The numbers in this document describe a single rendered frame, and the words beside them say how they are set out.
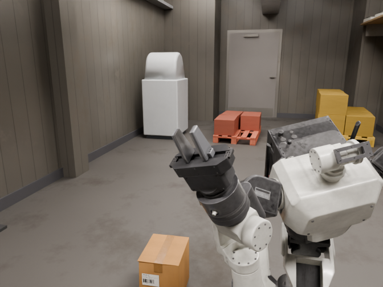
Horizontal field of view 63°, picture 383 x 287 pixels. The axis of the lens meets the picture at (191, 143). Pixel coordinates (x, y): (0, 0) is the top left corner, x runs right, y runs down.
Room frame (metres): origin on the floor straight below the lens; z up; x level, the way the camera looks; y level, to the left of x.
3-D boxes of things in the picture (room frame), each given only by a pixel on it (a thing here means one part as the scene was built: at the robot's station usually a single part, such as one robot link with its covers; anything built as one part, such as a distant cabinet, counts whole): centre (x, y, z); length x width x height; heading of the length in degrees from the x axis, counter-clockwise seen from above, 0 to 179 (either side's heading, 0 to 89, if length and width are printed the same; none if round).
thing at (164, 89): (6.03, 0.48, 0.78); 0.81 x 0.67 x 1.56; 167
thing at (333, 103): (5.88, -2.86, 0.42); 1.44 x 1.03 x 0.85; 165
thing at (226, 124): (5.86, -0.90, 0.21); 1.19 x 0.78 x 0.41; 165
